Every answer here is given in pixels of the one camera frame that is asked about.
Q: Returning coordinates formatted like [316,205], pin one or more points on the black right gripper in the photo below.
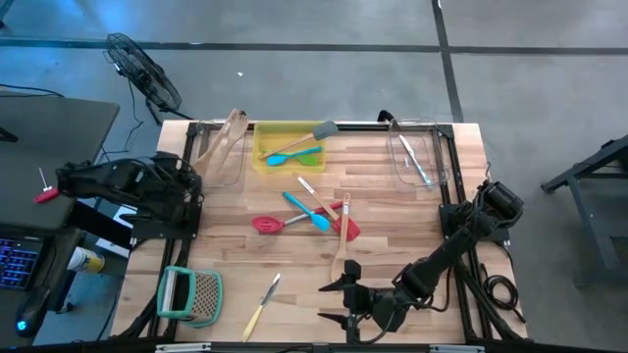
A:
[373,306]

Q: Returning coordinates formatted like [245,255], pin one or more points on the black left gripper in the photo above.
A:
[179,188]

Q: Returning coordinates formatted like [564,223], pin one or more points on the wooden slotted spoon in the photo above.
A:
[338,265]

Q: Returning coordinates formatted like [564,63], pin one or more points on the large wooden spoon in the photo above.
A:
[211,147]

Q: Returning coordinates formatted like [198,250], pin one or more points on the long blue silicone spatula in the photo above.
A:
[277,160]

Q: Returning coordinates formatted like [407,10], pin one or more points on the green silicone spatula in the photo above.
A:
[309,160]

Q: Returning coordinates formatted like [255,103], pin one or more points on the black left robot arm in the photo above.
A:
[122,186]

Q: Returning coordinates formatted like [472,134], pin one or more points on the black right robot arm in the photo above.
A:
[441,260]

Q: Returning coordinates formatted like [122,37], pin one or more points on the clear plastic bin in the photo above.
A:
[427,147]
[235,179]

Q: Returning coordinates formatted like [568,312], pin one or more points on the short blue silicone spatula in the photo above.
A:
[321,221]

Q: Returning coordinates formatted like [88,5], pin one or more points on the black box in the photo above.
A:
[98,228]

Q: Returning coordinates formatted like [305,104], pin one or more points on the teal framed grater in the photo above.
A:
[206,296]

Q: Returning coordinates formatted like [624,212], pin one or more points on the black floor fan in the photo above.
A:
[147,81]

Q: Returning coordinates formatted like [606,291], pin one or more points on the white and yellow can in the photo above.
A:
[88,261]

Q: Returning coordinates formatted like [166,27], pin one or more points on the yellow translucent plastic bin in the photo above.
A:
[279,130]

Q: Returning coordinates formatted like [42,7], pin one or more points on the black desk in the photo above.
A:
[49,137]

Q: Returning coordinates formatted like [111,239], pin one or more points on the black desk item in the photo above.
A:
[9,135]

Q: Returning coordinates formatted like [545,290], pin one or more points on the backlit keyboard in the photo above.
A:
[17,265]

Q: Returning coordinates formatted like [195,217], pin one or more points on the black table clamp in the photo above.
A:
[385,116]

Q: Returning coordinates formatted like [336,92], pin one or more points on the black computer mouse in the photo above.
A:
[29,314]

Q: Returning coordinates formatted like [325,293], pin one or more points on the dark metal bench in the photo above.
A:
[584,164]

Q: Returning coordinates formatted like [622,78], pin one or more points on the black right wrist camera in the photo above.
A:
[352,270]

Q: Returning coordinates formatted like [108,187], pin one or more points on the silver metal bracket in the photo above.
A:
[456,349]
[181,348]

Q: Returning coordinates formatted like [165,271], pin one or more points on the black aluminium rig frame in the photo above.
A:
[358,126]

